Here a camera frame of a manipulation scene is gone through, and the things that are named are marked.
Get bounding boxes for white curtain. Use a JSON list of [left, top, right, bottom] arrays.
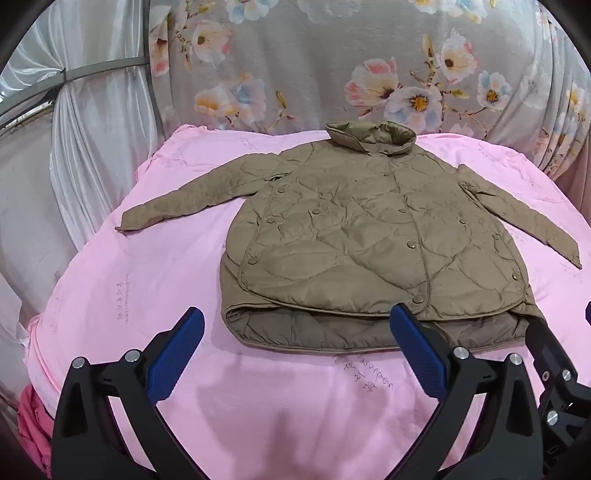
[[0, 0, 178, 416]]

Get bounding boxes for grey metal rail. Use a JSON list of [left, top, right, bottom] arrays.
[[0, 56, 152, 127]]

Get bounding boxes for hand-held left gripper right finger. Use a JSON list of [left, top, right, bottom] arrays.
[[389, 303, 550, 480]]

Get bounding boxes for brown quilted jacket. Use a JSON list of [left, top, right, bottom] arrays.
[[115, 121, 583, 355]]

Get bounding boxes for pink bed sheet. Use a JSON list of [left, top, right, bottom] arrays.
[[25, 124, 591, 480]]

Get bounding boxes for dark pink cloth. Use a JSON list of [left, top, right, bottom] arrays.
[[17, 385, 56, 476]]

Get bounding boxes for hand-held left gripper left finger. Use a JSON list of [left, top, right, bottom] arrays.
[[52, 306, 206, 480]]

